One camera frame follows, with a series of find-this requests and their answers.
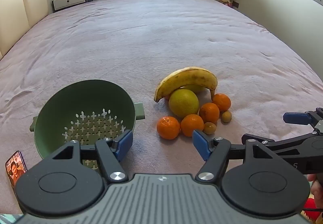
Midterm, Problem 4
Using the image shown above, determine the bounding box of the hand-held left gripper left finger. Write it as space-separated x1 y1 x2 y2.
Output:
52 130 134 184

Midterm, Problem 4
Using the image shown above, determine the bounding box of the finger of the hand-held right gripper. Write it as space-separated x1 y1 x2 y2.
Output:
283 107 323 136
241 131 323 154

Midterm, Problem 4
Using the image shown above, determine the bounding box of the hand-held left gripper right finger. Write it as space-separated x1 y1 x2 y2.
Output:
192 130 278 184

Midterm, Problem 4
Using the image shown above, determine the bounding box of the orange mandarin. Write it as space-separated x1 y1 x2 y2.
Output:
157 116 181 140
199 102 220 125
212 93 232 113
181 114 204 137

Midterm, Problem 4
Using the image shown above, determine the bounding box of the green-yellow round citrus fruit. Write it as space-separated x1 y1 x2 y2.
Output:
169 89 200 119

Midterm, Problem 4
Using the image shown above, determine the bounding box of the green colander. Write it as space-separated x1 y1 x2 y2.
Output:
29 79 145 167

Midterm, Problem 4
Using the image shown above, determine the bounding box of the yellow banana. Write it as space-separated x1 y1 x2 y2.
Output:
154 67 218 103

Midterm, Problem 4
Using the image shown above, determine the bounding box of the person's right hand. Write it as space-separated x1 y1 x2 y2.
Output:
307 174 323 200

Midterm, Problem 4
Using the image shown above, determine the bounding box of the red fabric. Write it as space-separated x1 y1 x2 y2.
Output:
301 199 323 222

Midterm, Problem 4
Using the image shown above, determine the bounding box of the smartphone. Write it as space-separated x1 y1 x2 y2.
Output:
5 151 28 186

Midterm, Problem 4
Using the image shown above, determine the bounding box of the teal patterned cloth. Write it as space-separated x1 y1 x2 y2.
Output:
0 213 24 224

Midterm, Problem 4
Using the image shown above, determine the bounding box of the cream padded headboard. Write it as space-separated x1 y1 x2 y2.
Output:
0 0 49 60

